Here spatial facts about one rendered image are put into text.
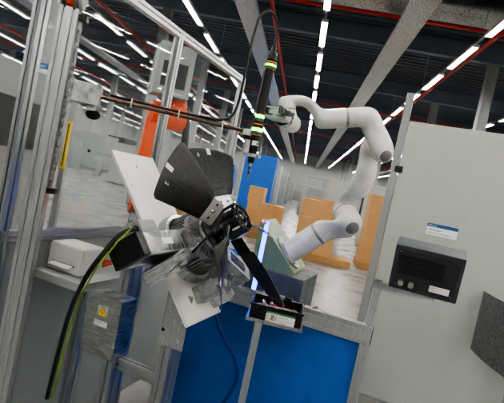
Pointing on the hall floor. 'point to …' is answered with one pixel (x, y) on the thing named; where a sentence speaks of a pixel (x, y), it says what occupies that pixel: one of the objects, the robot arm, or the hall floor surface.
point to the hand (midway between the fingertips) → (270, 108)
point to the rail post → (358, 373)
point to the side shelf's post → (74, 353)
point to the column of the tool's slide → (33, 209)
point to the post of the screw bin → (250, 362)
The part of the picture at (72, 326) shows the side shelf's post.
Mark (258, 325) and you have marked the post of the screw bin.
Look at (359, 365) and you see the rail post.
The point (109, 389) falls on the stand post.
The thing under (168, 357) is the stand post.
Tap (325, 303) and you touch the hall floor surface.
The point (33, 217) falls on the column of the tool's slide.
